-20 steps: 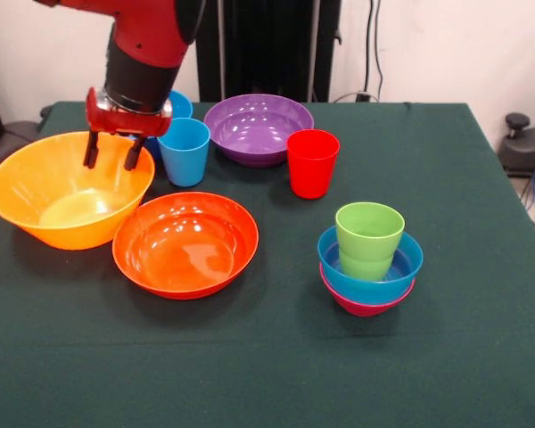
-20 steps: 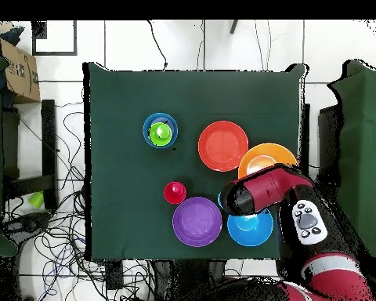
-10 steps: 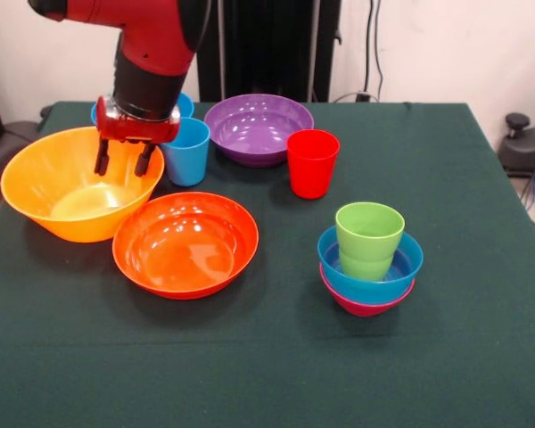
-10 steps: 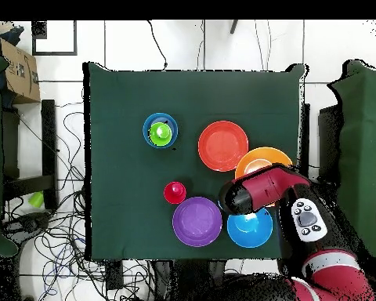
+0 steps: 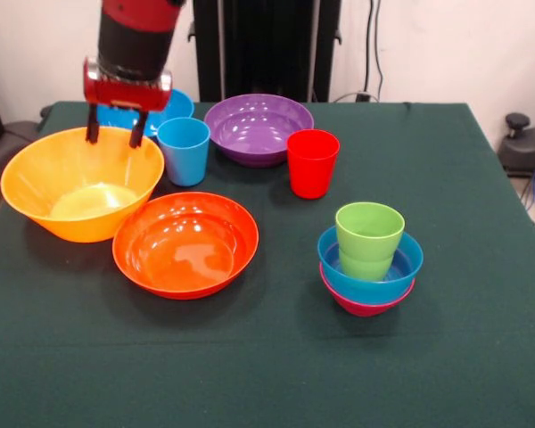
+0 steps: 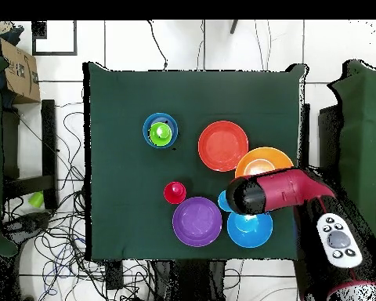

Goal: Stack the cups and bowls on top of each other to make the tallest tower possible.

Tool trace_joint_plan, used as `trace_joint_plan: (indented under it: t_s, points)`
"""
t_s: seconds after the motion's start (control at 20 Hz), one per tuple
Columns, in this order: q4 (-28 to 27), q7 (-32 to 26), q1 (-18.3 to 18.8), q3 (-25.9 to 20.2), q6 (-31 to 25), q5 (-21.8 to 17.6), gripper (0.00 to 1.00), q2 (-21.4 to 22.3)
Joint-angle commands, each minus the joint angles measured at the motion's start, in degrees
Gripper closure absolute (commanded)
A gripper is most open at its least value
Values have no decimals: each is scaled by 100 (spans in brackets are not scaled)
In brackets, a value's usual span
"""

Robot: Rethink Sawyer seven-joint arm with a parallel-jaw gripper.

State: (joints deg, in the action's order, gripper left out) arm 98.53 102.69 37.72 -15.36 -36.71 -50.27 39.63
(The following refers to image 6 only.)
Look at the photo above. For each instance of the orange bowl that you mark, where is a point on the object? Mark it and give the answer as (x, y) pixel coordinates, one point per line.
(222, 145)

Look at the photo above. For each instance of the small blue bowl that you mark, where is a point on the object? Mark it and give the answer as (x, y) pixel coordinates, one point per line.
(148, 122)

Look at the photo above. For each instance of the large yellow bowl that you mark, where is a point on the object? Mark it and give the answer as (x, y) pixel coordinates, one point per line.
(263, 155)

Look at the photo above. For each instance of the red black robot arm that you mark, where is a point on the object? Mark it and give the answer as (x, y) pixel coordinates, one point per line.
(316, 235)

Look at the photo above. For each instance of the red cup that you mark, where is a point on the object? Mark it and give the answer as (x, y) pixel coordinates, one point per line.
(174, 192)

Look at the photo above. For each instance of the blue cup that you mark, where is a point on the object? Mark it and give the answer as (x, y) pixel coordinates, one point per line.
(222, 202)

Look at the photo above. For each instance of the purple bowl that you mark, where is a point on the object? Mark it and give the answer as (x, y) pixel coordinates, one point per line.
(197, 222)

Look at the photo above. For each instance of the dark green tablecloth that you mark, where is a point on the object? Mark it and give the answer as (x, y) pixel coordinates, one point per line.
(128, 203)

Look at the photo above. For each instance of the large blue bowl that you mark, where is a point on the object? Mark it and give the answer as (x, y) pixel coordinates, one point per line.
(250, 235)

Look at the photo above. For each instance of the black box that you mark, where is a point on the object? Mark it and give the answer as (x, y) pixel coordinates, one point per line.
(329, 134)

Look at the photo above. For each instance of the dark grey rod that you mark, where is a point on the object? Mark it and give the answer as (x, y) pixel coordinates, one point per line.
(234, 26)

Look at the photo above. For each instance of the light green plastic cup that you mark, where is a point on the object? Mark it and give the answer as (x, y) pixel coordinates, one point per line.
(36, 199)

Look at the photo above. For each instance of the dark grey caster foot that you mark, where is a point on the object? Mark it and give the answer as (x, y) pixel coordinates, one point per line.
(28, 223)

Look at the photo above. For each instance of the cardboard box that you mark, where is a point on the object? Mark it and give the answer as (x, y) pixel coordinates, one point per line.
(22, 75)

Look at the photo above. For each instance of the black metal frame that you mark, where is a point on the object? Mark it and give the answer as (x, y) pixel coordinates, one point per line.
(48, 141)

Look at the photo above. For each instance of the grey square frame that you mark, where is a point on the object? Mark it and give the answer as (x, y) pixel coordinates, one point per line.
(39, 31)

